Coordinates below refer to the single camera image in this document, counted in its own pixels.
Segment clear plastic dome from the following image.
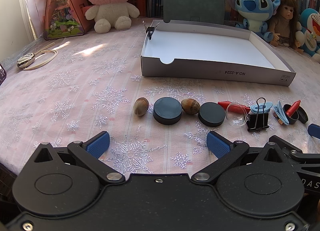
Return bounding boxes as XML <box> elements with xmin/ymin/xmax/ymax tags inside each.
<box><xmin>226</xmin><ymin>111</ymin><xmax>249</xmax><ymax>126</ymax></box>

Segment brown haired doll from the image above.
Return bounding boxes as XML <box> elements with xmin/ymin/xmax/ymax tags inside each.
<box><xmin>268</xmin><ymin>0</ymin><xmax>303</xmax><ymax>54</ymax></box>

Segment red crayon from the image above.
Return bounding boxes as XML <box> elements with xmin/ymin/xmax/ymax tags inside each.
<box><xmin>286</xmin><ymin>100</ymin><xmax>301</xmax><ymax>117</ymax></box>
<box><xmin>217</xmin><ymin>101</ymin><xmax>251</xmax><ymax>114</ymax></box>

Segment black round puck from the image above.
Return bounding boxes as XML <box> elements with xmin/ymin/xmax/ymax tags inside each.
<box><xmin>153</xmin><ymin>97</ymin><xmax>182</xmax><ymax>125</ymax></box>
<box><xmin>198</xmin><ymin>102</ymin><xmax>225</xmax><ymax>127</ymax></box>

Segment black round cap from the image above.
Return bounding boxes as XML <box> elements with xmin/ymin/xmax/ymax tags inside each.
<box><xmin>283</xmin><ymin>104</ymin><xmax>299</xmax><ymax>125</ymax></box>
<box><xmin>297</xmin><ymin>107</ymin><xmax>309</xmax><ymax>124</ymax></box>

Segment small black binder clip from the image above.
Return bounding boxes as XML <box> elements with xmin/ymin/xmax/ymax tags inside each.
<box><xmin>142</xmin><ymin>21</ymin><xmax>160</xmax><ymax>40</ymax></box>

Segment white shallow cardboard box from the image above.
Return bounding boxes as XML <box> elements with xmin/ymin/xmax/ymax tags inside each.
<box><xmin>140</xmin><ymin>20</ymin><xmax>296</xmax><ymax>87</ymax></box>

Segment large black binder clip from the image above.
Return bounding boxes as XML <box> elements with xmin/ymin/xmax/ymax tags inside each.
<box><xmin>246</xmin><ymin>97</ymin><xmax>269</xmax><ymax>132</ymax></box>

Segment blue hair clip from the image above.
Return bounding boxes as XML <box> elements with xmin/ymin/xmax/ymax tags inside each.
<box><xmin>250</xmin><ymin>102</ymin><xmax>273</xmax><ymax>114</ymax></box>
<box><xmin>272</xmin><ymin>101</ymin><xmax>290</xmax><ymax>125</ymax></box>

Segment green suede case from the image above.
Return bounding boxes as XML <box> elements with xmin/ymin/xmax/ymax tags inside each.
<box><xmin>163</xmin><ymin>0</ymin><xmax>225</xmax><ymax>24</ymax></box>

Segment beige cord with pendant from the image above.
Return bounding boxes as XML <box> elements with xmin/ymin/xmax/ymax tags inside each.
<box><xmin>16</xmin><ymin>42</ymin><xmax>59</xmax><ymax>72</ymax></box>

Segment dark brown hazelnut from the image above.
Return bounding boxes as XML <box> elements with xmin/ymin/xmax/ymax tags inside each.
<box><xmin>181</xmin><ymin>98</ymin><xmax>200</xmax><ymax>115</ymax></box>

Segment blue Stitch plush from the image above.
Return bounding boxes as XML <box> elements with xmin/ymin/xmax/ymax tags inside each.
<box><xmin>227</xmin><ymin>0</ymin><xmax>280</xmax><ymax>43</ymax></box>

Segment light brown hazelnut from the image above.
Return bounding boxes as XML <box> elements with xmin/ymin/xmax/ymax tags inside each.
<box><xmin>133</xmin><ymin>97</ymin><xmax>149</xmax><ymax>116</ymax></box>

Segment Doraemon plush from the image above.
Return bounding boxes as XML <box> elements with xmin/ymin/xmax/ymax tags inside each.
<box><xmin>296</xmin><ymin>8</ymin><xmax>320</xmax><ymax>63</ymax></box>

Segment pink triangular house box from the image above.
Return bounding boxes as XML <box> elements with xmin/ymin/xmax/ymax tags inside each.
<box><xmin>43</xmin><ymin>0</ymin><xmax>94</xmax><ymax>40</ymax></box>

